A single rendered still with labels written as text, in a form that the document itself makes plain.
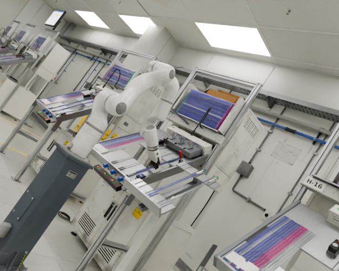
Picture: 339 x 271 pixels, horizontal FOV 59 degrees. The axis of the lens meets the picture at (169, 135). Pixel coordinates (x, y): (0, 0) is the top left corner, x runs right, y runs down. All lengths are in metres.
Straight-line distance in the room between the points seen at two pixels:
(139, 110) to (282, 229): 2.36
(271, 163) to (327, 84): 1.19
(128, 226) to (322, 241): 1.28
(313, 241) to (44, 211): 1.41
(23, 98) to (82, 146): 4.83
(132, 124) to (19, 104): 3.35
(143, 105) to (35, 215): 2.18
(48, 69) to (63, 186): 4.90
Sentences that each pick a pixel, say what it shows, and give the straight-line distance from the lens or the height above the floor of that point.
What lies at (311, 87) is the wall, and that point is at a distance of 4.19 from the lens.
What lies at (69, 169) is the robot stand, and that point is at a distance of 1.72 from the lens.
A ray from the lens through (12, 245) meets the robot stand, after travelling 1.86.
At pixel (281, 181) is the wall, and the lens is 3.67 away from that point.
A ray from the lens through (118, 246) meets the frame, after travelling 2.17.
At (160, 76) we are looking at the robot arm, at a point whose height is 1.36.
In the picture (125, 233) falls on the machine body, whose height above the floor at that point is 0.36.
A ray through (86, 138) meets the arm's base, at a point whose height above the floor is 0.82.
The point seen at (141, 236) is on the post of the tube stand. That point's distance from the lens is 1.90.
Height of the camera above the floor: 0.94
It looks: 5 degrees up
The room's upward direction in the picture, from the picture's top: 34 degrees clockwise
